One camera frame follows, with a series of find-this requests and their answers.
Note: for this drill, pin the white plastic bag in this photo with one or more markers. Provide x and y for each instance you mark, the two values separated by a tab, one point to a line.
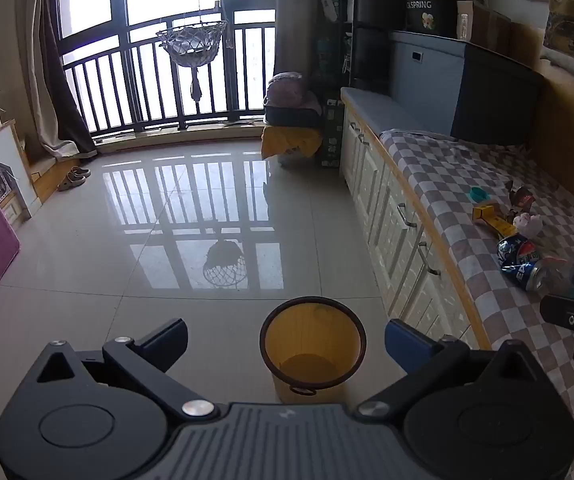
529	224

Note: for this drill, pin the teal bowl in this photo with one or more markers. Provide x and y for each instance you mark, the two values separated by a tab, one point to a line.
479	193

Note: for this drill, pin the pink fabric bundle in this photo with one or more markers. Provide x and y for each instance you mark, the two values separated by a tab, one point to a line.
289	90

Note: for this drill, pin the shiny brown wrapper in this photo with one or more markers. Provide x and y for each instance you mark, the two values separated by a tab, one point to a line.
526	202

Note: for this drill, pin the dark brown curtain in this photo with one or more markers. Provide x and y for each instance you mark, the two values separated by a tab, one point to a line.
67	100

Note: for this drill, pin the yellow black wrapper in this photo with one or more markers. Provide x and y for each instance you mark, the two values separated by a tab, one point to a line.
506	228

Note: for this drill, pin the white plastic pack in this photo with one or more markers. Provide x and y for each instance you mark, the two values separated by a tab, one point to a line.
334	0

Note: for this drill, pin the black window railing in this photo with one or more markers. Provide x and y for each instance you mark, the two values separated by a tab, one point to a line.
137	90

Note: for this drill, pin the black drawer tower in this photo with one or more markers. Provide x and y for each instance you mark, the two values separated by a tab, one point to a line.
377	20

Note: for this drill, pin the wooden steps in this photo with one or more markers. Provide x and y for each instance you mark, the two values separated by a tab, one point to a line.
52	180

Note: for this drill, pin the beige curtain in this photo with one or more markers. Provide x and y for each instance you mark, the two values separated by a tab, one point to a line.
29	60

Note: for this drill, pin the brown cardboard box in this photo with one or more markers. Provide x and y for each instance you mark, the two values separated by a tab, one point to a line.
487	22

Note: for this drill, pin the yellow waste bin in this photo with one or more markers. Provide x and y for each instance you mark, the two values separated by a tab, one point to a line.
312	340

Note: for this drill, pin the grey seat cushion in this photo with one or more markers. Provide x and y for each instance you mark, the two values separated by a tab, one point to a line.
377	105

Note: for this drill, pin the hanging net basket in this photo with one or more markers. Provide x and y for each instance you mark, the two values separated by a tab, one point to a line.
192	45

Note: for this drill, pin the crushed blue can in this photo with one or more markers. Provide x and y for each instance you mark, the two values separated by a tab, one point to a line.
517	260

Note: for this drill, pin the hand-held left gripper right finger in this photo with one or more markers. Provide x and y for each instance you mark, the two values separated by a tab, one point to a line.
407	345

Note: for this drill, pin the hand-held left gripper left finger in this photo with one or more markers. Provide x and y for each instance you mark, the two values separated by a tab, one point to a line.
167	336

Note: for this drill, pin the white drawer cabinet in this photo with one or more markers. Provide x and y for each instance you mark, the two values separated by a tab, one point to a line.
382	195

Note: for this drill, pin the grey storage box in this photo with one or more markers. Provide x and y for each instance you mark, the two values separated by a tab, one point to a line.
492	95

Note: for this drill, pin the dark plastic tray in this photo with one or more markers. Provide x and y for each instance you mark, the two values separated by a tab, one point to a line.
292	116

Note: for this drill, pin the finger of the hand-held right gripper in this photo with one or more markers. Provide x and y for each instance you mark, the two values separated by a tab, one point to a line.
562	312

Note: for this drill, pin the green carton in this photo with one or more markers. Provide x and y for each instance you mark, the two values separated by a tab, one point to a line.
332	135

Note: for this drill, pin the yellow cloth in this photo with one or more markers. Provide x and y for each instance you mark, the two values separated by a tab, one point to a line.
287	137

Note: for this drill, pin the checkered blanket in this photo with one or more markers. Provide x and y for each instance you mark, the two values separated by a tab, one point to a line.
442	175

